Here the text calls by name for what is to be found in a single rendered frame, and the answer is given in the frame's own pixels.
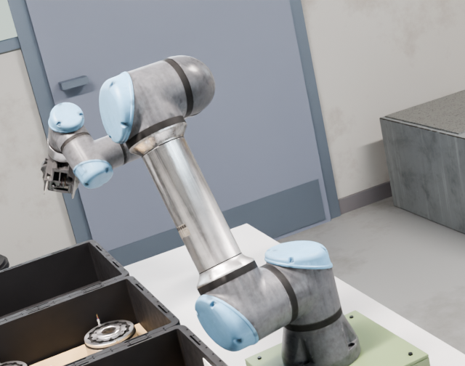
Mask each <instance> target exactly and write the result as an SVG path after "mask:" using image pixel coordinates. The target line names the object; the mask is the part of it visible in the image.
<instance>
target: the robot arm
mask: <svg viewBox="0 0 465 366"><path fill-rule="evenodd" d="M214 93H215V81H214V77H213V74H212V72H211V71H210V70H209V68H208V67H207V66H206V65H205V64H204V63H203V62H201V61H200V60H198V59H196V58H194V57H190V56H184V55H179V56H173V57H168V58H166V59H164V60H161V61H158V62H154V63H152V64H149V65H146V66H143V67H141V68H137V69H135V70H131V71H129V72H122V73H121V74H120V75H118V76H115V77H113V78H110V79H108V80H107V81H106V82H105V83H104V84H103V85H102V87H101V89H100V98H99V102H100V115H101V119H102V123H103V126H104V127H105V130H106V132H107V134H108V135H107V136H106V137H102V138H100V139H97V140H93V138H92V136H91V135H90V134H89V132H88V131H87V130H86V127H85V126H84V114H83V112H82V110H81V108H80V107H78V106H77V105H75V104H73V103H69V102H64V103H60V104H58V105H56V106H54V107H53V109H52V111H51V113H50V117H49V120H48V124H49V133H48V140H47V152H48V156H47V158H45V160H44V161H43V163H42V164H41V171H42V173H43V177H42V179H43V182H44V195H45V192H46V190H47V189H48V190H49V191H55V192H62V193H69V194H71V197H72V199H73V198H74V195H75V191H76V190H77V188H78V186H79V183H80V182H81V183H82V185H83V186H85V188H88V189H94V188H98V187H100V186H102V185H103V184H104V183H106V182H108V181H109V180H110V178H111V177H112V175H113V169H115V168H117V167H119V166H122V165H124V164H126V163H129V162H132V161H133V160H136V159H139V158H142V159H143V161H144V163H145V165H146V167H147V169H148V171H149V173H150V175H151V177H152V179H153V181H154V183H155V185H156V187H157V189H158V191H159V193H160V195H161V198H162V200H163V202H164V204H165V206H166V208H167V210H168V212H169V214H170V216H171V218H172V220H173V222H174V224H175V226H176V228H177V230H178V232H179V235H180V237H181V238H182V241H183V243H184V244H185V247H186V249H187V251H188V253H189V254H190V257H191V259H192V260H193V263H194V265H195V267H196V269H197V270H198V273H199V280H198V284H197V287H196V288H197V290H198V292H199V294H200V296H199V297H198V299H197V300H196V302H195V310H196V311H197V312H196V315H197V318H198V321H199V323H200V324H201V326H202V328H203V329H204V330H205V332H206V333H207V334H208V336H209V337H210V338H211V339H212V340H213V341H214V342H215V343H216V344H218V345H219V346H220V347H222V348H223V349H225V350H228V351H240V350H242V349H244V348H246V347H248V346H252V345H254V344H256V343H258V341H260V340H262V339H263V338H265V337H267V336H268V335H270V334H272V333H274V332H275V331H277V330H279V329H281V328H283V339H282V348H281V357H282V360H283V365H284V366H349V365H351V364H352V363H353V362H354V361H355V360H356V359H357V358H358V357H359V355H360V350H361V348H360V342H359V339H358V337H357V334H356V332H355V331H354V330H353V328H352V326H351V325H350V323H349V322H348V320H347V318H346V317H345V316H344V314H343V311H342V308H341V302H340V299H339V294H338V290H337V287H336V281H335V278H334V274H333V269H332V267H333V264H332V263H331V261H330V258H329V255H328V251H327V249H326V248H325V246H323V245H321V244H320V243H316V242H313V241H305V240H301V241H292V242H287V243H281V244H278V245H275V246H273V247H271V248H269V249H268V250H267V251H266V252H265V254H264V256H265V258H264V260H265V261H266V264H264V265H262V266H260V267H258V266H257V264H256V262H255V260H254V259H253V258H251V257H248V256H244V255H243V254H242V253H241V251H240V248H239V247H238V244H237V243H236V241H235V238H234V237H233V234H232V233H231V231H230V228H229V226H228V224H227V222H226V220H225V218H224V216H223V214H222V212H221V210H220V208H219V206H218V204H217V202H216V200H215V198H214V196H213V194H212V192H211V190H210V188H209V186H208V184H207V182H206V180H205V178H204V176H203V174H202V172H201V170H200V168H199V166H198V164H197V162H196V160H195V158H194V156H193V154H192V152H191V150H190V148H189V146H188V144H187V142H186V140H185V138H184V135H185V130H186V128H187V123H186V121H185V119H186V118H187V117H192V116H195V115H197V114H199V113H200V112H201V111H202V110H204V109H205V108H206V107H207V106H208V105H209V104H210V102H211V101H212V100H213V97H214Z"/></svg>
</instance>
